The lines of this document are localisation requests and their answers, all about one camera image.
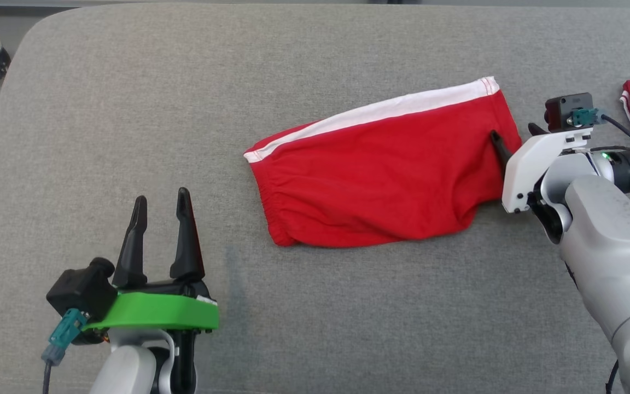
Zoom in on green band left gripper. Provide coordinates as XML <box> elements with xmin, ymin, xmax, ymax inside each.
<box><xmin>83</xmin><ymin>187</ymin><xmax>220</xmax><ymax>332</ymax></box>

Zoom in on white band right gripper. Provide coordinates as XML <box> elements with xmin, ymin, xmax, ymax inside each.
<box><xmin>489</xmin><ymin>123</ymin><xmax>594</xmax><ymax>214</ymax></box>

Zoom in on red shorts with white band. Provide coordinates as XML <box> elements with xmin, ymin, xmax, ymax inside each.
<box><xmin>243</xmin><ymin>76</ymin><xmax>523</xmax><ymax>248</ymax></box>

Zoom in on black cylindrical right gripper motor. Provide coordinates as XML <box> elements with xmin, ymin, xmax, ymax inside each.
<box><xmin>594</xmin><ymin>146</ymin><xmax>630</xmax><ymax>193</ymax></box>

